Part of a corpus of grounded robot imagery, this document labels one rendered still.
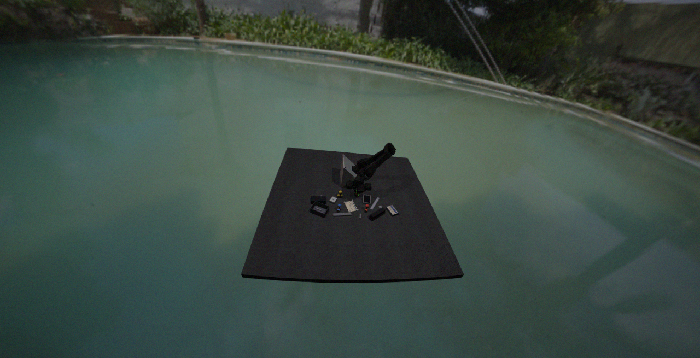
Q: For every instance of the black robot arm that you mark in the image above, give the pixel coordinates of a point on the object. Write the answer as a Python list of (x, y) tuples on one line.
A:
[(364, 166)]

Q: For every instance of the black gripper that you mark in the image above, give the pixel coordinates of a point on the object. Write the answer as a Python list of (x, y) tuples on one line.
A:
[(349, 185)]

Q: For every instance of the cream inspection card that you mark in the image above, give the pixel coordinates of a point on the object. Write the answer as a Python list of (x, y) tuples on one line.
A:
[(350, 206)]

